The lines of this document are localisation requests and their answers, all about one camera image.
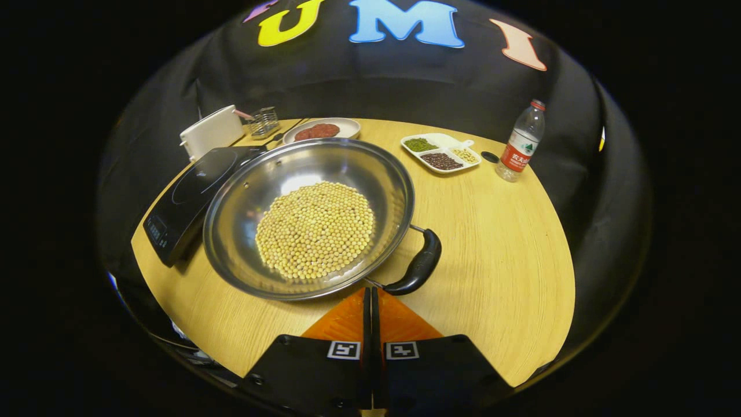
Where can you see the clear plastic water bottle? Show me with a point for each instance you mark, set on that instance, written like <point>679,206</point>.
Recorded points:
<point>520,150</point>

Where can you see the raw red meat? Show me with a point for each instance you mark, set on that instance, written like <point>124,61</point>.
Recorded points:
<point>317,131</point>

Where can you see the black bottle cap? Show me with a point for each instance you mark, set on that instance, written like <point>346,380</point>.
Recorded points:
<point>490,157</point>

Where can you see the stainless steel pot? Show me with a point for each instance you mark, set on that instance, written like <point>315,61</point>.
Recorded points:
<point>347,168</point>

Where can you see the white toaster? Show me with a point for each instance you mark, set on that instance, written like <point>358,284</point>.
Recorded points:
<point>211,133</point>

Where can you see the small pile of soybeans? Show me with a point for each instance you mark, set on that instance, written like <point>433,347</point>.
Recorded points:
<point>465,155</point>

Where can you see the white round plate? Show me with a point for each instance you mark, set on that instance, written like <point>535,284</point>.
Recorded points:
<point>348,128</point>

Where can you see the pile of green mung beans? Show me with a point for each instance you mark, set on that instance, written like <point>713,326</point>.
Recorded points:
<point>421,145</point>

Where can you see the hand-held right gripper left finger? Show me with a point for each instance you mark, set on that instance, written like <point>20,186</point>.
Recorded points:
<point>307,376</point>

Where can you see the pile of soybeans in pot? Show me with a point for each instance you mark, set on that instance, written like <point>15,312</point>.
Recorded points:
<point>315,231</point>

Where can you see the black backdrop cloth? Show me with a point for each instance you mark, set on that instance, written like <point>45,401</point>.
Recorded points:
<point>359,81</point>

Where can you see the pink straw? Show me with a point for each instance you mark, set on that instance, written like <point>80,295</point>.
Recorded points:
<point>244,114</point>

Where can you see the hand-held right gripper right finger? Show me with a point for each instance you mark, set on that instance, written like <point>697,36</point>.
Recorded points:
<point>440,376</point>

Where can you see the pile of dark red beans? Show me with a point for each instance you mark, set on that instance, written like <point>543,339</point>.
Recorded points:
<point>441,161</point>

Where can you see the black induction cooktop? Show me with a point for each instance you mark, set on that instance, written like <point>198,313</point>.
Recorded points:
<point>197,191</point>

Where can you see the white divided dish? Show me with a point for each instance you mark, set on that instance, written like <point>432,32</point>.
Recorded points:
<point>443,141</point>

